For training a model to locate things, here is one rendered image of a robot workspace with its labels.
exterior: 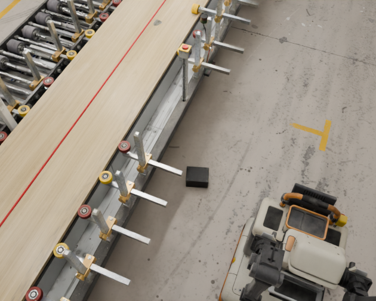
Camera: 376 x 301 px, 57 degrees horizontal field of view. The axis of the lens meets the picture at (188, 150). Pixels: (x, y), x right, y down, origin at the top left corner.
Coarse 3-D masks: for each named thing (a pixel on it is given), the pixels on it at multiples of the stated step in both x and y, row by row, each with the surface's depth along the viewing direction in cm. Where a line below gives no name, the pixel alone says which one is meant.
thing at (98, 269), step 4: (76, 256) 199; (92, 264) 197; (92, 268) 196; (96, 268) 196; (100, 268) 196; (100, 272) 194; (104, 272) 194; (108, 272) 194; (112, 272) 194; (108, 276) 193; (112, 276) 193; (116, 276) 193; (120, 276) 193; (116, 280) 192; (120, 280) 192; (124, 280) 192; (128, 280) 192; (124, 284) 194; (128, 284) 191
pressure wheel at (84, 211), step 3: (81, 207) 207; (84, 207) 207; (87, 207) 207; (90, 207) 207; (78, 210) 206; (81, 210) 206; (84, 210) 205; (87, 210) 206; (90, 210) 206; (78, 213) 205; (81, 213) 205; (84, 213) 205; (87, 213) 205; (90, 213) 205; (81, 216) 204; (84, 216) 204; (87, 216) 205; (90, 216) 207
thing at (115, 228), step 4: (92, 216) 213; (88, 220) 213; (92, 220) 211; (112, 228) 209; (116, 228) 209; (120, 228) 209; (120, 232) 208; (124, 232) 207; (128, 232) 208; (132, 232) 208; (128, 236) 208; (132, 236) 206; (136, 236) 206; (140, 236) 206; (136, 240) 208; (140, 240) 205; (144, 240) 205; (148, 240) 205; (148, 244) 205
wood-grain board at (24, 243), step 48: (144, 0) 318; (192, 0) 319; (96, 48) 282; (144, 48) 283; (48, 96) 254; (96, 96) 255; (144, 96) 256; (48, 144) 232; (96, 144) 232; (0, 192) 212; (48, 192) 212; (0, 240) 196; (48, 240) 196; (0, 288) 182
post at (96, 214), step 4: (92, 212) 184; (96, 212) 183; (100, 212) 186; (96, 216) 184; (100, 216) 188; (96, 220) 190; (100, 220) 190; (104, 220) 196; (100, 224) 193; (104, 224) 198; (100, 228) 200; (104, 228) 200; (108, 228) 206; (104, 232) 204
